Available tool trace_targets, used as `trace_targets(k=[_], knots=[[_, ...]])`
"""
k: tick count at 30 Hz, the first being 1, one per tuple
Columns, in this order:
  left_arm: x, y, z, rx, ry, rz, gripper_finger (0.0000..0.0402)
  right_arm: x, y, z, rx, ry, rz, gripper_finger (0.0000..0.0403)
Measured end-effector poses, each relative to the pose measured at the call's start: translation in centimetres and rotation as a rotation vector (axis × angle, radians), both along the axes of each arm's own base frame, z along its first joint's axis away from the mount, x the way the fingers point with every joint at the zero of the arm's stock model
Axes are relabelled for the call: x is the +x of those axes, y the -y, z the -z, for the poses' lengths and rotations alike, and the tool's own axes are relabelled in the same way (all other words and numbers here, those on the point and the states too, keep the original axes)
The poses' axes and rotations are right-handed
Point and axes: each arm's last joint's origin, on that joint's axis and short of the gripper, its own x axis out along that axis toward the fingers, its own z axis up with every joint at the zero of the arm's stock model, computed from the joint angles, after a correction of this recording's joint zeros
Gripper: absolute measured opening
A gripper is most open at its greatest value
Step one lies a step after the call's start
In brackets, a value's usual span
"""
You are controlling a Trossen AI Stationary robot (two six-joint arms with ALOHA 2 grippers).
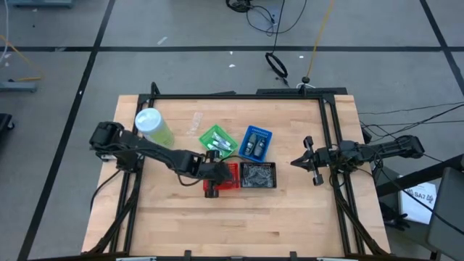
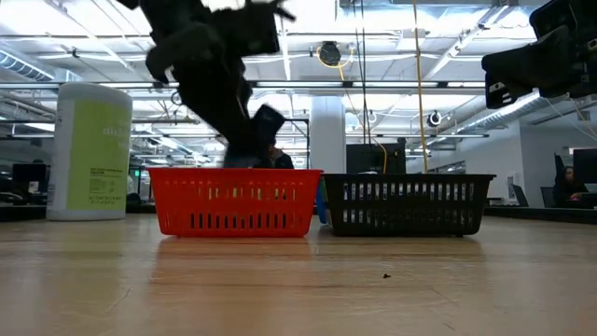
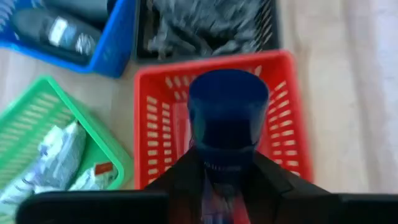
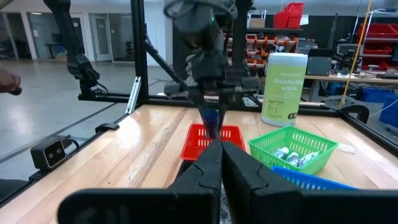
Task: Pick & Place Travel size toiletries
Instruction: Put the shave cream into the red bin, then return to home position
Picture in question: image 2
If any blue plastic basket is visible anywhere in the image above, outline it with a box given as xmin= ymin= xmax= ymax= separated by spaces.
xmin=314 ymin=179 xmax=328 ymax=225

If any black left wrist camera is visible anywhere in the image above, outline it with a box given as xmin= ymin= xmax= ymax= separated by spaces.
xmin=218 ymin=0 xmax=298 ymax=58

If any white green wipes canister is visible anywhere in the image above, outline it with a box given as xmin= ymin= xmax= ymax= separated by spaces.
xmin=45 ymin=81 xmax=134 ymax=223

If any person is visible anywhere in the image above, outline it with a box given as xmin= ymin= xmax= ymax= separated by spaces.
xmin=553 ymin=165 xmax=590 ymax=209
xmin=268 ymin=142 xmax=296 ymax=170

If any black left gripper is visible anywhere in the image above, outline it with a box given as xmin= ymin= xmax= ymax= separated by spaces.
xmin=146 ymin=27 xmax=286 ymax=170

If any red plastic basket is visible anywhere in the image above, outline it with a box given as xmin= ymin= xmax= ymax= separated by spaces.
xmin=147 ymin=167 xmax=323 ymax=238

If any black box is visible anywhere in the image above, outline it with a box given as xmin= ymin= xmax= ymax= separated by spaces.
xmin=345 ymin=142 xmax=408 ymax=175

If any black station frame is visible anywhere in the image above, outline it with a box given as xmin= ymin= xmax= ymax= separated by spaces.
xmin=279 ymin=116 xmax=312 ymax=170

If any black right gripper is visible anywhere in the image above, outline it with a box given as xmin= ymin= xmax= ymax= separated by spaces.
xmin=481 ymin=0 xmax=597 ymax=109

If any black monitor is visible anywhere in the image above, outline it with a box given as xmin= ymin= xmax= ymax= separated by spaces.
xmin=11 ymin=162 xmax=49 ymax=195
xmin=572 ymin=147 xmax=597 ymax=185

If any black plastic basket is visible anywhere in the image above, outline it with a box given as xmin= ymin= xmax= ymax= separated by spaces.
xmin=321 ymin=173 xmax=496 ymax=238

